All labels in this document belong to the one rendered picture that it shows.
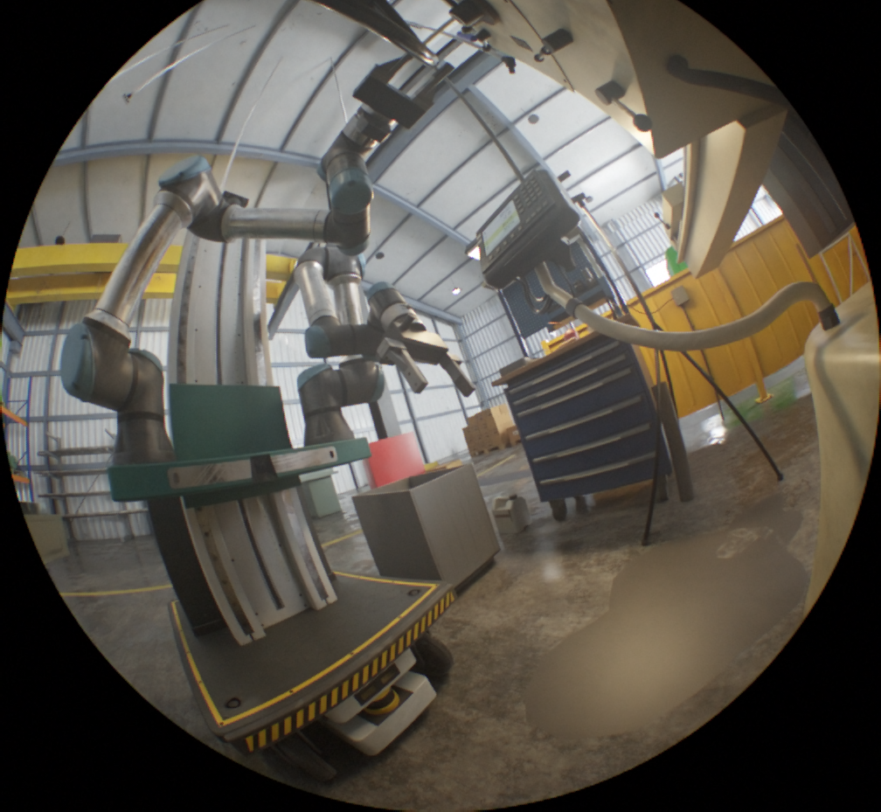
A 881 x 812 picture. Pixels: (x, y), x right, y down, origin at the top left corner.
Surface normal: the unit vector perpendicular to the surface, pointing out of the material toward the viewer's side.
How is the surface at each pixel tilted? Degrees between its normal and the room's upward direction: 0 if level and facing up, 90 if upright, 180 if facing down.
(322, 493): 90
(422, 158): 169
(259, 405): 90
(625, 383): 90
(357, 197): 180
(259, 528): 90
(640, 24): 180
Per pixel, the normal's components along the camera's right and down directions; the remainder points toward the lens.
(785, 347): -0.66, 0.04
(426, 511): 0.68, -0.38
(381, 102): 0.19, 0.92
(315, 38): 0.43, 0.90
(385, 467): 0.43, -0.35
